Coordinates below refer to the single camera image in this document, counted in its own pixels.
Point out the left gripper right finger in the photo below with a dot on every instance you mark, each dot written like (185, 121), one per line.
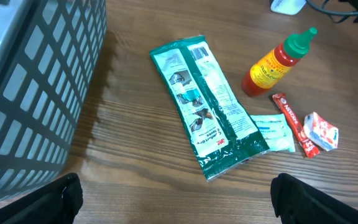
(296, 202)

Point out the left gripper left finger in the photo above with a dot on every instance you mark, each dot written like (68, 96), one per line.
(56, 202)

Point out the red Nescafe stick sachet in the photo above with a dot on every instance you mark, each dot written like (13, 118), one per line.
(308, 146)

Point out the red tissue packet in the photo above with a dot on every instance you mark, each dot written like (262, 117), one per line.
(321, 132)

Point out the teal wet wipes pack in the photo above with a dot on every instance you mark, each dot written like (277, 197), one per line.
(275, 131)

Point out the green 3M gloves package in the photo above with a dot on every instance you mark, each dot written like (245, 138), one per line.
(220, 131)

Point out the sriracha bottle green cap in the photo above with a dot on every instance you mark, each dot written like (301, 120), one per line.
(272, 67)

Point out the grey plastic shopping basket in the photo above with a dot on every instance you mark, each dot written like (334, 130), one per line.
(48, 54)

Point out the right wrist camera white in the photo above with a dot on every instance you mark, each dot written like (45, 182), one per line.
(287, 7)

